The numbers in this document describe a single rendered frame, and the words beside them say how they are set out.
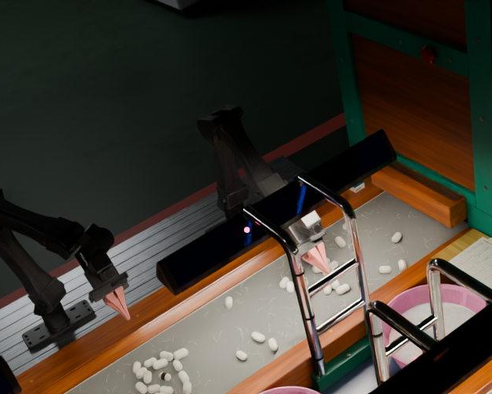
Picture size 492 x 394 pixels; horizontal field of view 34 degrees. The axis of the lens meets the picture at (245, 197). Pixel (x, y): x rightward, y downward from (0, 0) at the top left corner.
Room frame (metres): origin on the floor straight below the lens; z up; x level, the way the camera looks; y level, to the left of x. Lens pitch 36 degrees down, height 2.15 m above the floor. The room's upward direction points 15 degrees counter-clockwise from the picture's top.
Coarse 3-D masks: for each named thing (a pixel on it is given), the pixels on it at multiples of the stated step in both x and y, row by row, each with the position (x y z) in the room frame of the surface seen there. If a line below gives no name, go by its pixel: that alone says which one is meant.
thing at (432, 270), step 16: (432, 272) 1.10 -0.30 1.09; (448, 272) 1.06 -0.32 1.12; (464, 272) 1.05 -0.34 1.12; (432, 288) 1.10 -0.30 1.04; (480, 288) 1.00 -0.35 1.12; (368, 304) 1.04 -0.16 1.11; (384, 304) 1.02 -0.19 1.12; (432, 304) 1.11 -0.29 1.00; (368, 320) 1.04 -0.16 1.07; (384, 320) 0.99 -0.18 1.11; (400, 320) 0.97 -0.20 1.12; (432, 320) 1.10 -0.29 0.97; (368, 336) 1.04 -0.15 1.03; (400, 336) 1.08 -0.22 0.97; (416, 336) 0.93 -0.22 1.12; (384, 352) 1.04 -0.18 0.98; (432, 352) 0.90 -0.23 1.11; (384, 368) 1.04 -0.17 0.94
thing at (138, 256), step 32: (288, 160) 2.21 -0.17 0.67; (160, 224) 2.05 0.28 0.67; (192, 224) 2.00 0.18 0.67; (128, 256) 1.93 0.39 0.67; (160, 256) 1.89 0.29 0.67; (128, 288) 1.79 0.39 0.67; (0, 320) 1.80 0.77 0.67; (32, 320) 1.76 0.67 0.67; (96, 320) 1.69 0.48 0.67; (0, 352) 1.67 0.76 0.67; (32, 352) 1.63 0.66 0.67
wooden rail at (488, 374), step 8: (480, 368) 1.12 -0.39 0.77; (488, 368) 1.11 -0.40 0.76; (472, 376) 1.10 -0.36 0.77; (480, 376) 1.10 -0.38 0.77; (488, 376) 1.09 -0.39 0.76; (464, 384) 1.09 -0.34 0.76; (472, 384) 1.08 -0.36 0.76; (480, 384) 1.08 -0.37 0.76; (488, 384) 1.07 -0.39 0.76; (456, 392) 1.07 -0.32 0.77; (464, 392) 1.07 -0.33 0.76; (472, 392) 1.06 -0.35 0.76; (480, 392) 1.06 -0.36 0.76
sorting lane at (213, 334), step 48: (384, 192) 1.82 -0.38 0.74; (384, 240) 1.62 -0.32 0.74; (432, 240) 1.57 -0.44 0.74; (240, 288) 1.58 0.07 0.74; (192, 336) 1.46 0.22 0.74; (240, 336) 1.42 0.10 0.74; (288, 336) 1.38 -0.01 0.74; (96, 384) 1.39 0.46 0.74; (144, 384) 1.35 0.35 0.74; (192, 384) 1.31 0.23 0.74
